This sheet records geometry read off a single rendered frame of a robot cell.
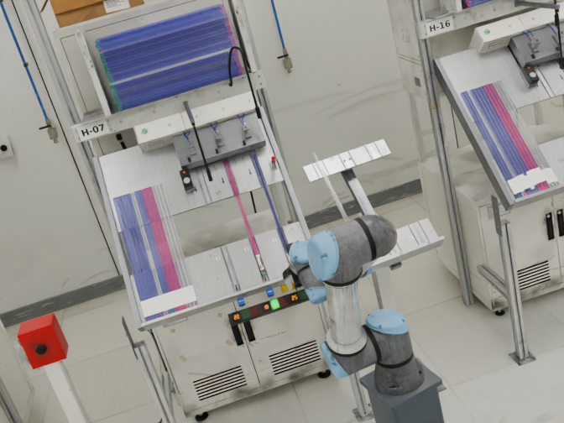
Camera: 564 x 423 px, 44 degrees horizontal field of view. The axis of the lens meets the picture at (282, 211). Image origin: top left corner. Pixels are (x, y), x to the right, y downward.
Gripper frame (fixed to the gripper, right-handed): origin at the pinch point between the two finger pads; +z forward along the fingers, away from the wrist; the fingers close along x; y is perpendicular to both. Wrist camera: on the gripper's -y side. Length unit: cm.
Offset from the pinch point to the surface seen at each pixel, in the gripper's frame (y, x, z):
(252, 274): -8.3, -15.2, 9.9
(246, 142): -58, -1, 4
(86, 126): -83, -58, 1
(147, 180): -57, -42, 10
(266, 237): -20.2, -5.8, 9.9
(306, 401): 35, -8, 75
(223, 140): -61, -9, 4
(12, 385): -18, -135, 94
